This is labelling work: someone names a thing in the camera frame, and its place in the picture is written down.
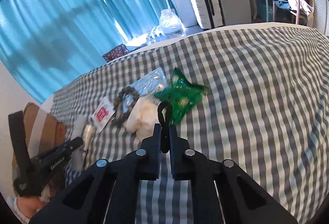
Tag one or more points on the person's left hand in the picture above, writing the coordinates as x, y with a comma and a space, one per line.
29, 207

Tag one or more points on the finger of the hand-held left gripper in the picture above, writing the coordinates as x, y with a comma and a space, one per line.
69, 147
20, 141

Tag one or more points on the blue garment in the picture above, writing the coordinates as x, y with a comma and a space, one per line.
281, 2

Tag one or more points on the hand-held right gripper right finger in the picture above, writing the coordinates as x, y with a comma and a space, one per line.
177, 157

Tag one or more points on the green snack bag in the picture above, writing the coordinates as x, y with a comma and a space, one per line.
185, 93

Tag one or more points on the pack of water bottles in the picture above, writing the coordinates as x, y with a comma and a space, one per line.
155, 36

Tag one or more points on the wide teal curtain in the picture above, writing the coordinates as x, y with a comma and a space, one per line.
64, 21

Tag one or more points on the white garment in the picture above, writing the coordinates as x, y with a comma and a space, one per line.
300, 4

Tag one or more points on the clear plastic packet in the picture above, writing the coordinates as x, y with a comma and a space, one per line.
149, 82

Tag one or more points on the red and white sachet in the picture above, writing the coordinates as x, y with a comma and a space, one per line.
102, 113

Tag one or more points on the white tube with cap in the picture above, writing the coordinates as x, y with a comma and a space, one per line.
88, 136

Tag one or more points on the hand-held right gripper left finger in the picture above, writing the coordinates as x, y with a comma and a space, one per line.
155, 152

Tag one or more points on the dark patterned bag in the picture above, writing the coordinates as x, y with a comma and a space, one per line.
115, 53

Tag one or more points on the large water jug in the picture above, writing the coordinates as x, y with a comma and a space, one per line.
171, 23

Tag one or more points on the cardboard box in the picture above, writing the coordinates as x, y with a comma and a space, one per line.
48, 126

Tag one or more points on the white suitcase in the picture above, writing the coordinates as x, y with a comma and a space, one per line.
203, 5

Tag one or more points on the white pole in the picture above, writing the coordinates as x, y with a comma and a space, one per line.
167, 4

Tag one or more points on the white towel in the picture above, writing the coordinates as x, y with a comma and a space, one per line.
144, 116

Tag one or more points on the wooden chair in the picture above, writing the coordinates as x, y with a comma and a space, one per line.
295, 17

